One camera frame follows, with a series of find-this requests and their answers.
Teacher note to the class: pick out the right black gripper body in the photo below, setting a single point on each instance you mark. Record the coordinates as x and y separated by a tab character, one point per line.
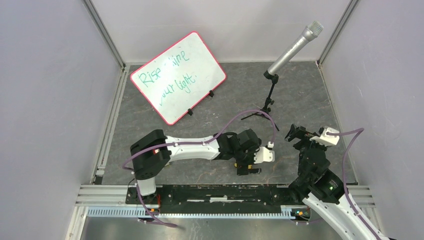
305	136

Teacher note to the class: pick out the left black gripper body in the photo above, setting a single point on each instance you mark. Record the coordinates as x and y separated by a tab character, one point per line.
246	157

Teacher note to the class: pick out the pink framed whiteboard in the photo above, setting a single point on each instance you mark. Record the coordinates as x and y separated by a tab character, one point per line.
176	80

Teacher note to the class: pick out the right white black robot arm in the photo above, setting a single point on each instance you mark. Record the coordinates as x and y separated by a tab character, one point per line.
322	190

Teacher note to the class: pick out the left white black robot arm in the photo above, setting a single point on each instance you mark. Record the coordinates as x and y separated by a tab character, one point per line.
153	152

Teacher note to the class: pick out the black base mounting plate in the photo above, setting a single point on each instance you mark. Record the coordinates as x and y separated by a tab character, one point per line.
222	199

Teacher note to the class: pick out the black tripod microphone stand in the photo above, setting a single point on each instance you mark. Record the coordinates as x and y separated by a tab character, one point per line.
268	101

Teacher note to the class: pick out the silver microphone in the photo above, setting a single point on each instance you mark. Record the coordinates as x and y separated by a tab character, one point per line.
309	33

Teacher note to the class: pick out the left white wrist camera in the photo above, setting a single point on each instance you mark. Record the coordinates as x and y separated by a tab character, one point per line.
265	154

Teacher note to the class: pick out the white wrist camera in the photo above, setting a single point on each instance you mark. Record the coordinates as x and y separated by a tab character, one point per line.
265	154
328	138

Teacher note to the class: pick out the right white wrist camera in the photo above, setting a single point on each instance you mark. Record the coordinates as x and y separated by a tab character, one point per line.
328	138

